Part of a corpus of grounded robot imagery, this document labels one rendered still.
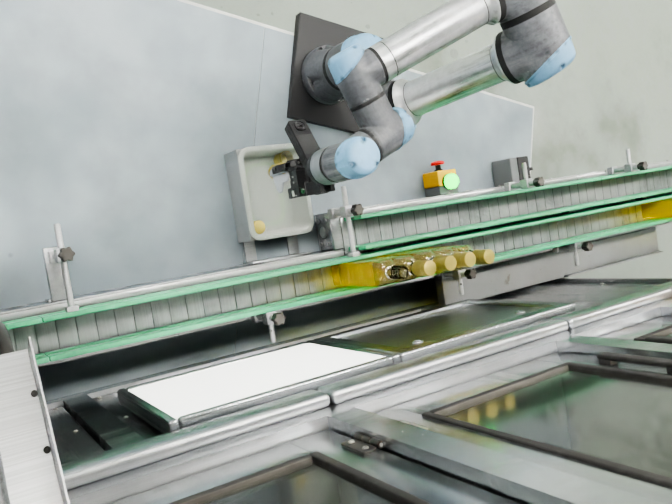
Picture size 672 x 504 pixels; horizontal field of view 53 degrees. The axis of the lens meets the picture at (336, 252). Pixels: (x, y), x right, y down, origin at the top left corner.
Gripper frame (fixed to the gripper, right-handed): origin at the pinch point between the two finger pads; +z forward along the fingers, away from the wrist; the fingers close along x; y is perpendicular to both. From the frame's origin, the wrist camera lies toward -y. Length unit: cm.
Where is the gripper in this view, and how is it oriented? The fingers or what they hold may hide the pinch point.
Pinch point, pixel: (281, 170)
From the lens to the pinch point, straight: 158.3
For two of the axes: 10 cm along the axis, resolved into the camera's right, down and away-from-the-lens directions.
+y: 1.6, 9.9, 0.6
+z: -5.0, 0.3, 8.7
